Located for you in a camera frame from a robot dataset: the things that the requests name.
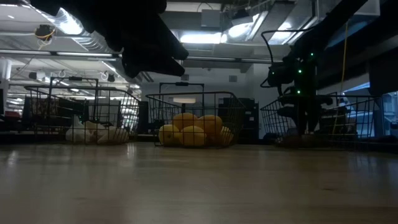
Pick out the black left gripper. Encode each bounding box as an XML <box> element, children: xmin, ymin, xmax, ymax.
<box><xmin>29</xmin><ymin>0</ymin><xmax>190</xmax><ymax>79</ymax></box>

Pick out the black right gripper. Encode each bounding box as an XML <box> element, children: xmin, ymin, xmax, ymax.
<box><xmin>267</xmin><ymin>51</ymin><xmax>334</xmax><ymax>135</ymax></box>

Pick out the orange lemon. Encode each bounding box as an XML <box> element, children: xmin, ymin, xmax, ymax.
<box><xmin>172</xmin><ymin>112</ymin><xmax>198</xmax><ymax>131</ymax></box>
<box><xmin>195</xmin><ymin>114</ymin><xmax>224</xmax><ymax>137</ymax></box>

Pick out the large white garlic bulb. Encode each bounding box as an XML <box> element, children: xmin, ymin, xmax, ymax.
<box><xmin>65</xmin><ymin>116</ymin><xmax>91</xmax><ymax>144</ymax></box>

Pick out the ceiling light panel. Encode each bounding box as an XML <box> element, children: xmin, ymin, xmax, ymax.
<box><xmin>179</xmin><ymin>32</ymin><xmax>225</xmax><ymax>45</ymax></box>

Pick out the black equipment rack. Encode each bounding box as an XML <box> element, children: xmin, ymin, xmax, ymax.
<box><xmin>217</xmin><ymin>97</ymin><xmax>260</xmax><ymax>144</ymax></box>

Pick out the grey ceiling unit box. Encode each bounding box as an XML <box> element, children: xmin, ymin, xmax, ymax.
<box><xmin>200</xmin><ymin>8</ymin><xmax>222</xmax><ymax>29</ymax></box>

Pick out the black tower cabinet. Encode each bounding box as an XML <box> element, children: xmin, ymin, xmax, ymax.
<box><xmin>137</xmin><ymin>100</ymin><xmax>150</xmax><ymax>134</ymax></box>

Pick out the black server rack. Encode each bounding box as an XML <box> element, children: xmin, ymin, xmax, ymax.
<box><xmin>21</xmin><ymin>96</ymin><xmax>91</xmax><ymax>133</ymax></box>

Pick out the grey ceiling pipe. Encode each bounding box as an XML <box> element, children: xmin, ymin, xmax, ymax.
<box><xmin>0</xmin><ymin>49</ymin><xmax>284</xmax><ymax>65</ymax></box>

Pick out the wire mesh basket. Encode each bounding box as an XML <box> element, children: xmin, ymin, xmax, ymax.
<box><xmin>260</xmin><ymin>94</ymin><xmax>385</xmax><ymax>147</ymax></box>
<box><xmin>146</xmin><ymin>91</ymin><xmax>246</xmax><ymax>149</ymax></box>
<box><xmin>24</xmin><ymin>85</ymin><xmax>141</xmax><ymax>146</ymax></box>

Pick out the yellow hanging cable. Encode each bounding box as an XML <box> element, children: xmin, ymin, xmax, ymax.
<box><xmin>331</xmin><ymin>20</ymin><xmax>350</xmax><ymax>138</ymax></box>

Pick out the black yellow cable reel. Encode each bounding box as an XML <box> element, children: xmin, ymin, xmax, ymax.
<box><xmin>34</xmin><ymin>24</ymin><xmax>57</xmax><ymax>43</ymax></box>

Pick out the white rectangular air duct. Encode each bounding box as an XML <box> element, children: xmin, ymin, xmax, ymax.
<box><xmin>269</xmin><ymin>0</ymin><xmax>381</xmax><ymax>47</ymax></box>

